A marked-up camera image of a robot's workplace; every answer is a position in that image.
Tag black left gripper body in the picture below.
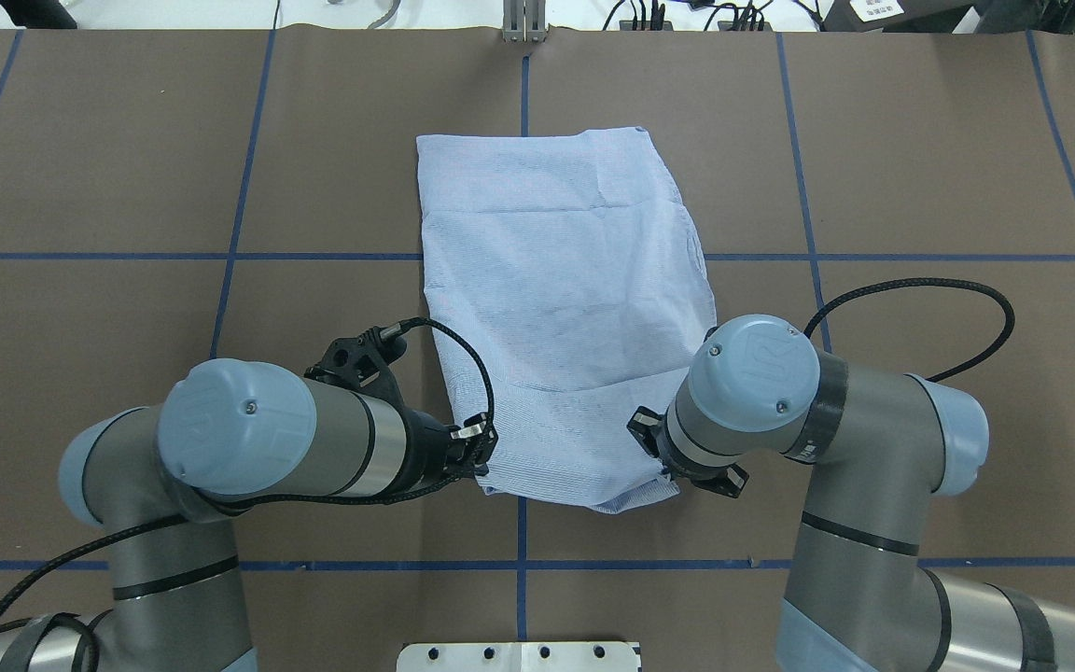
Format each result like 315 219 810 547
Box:
405 410 467 492

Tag light blue striped shirt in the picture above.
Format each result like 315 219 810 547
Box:
415 127 717 514

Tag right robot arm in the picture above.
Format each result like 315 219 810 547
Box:
653 315 1075 671

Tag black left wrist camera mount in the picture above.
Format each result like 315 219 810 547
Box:
304 324 407 409

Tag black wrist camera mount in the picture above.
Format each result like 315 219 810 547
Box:
626 405 749 500
304 324 407 409

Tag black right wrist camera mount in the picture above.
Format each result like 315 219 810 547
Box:
626 405 749 500

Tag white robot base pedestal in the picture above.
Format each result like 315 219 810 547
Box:
396 641 643 671

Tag aluminium frame post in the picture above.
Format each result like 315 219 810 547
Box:
502 0 549 44

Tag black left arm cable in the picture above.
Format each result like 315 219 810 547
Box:
0 317 497 672

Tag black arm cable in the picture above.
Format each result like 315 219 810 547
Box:
0 317 497 672
803 278 1016 384

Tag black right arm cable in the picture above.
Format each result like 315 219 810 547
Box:
803 278 1016 384

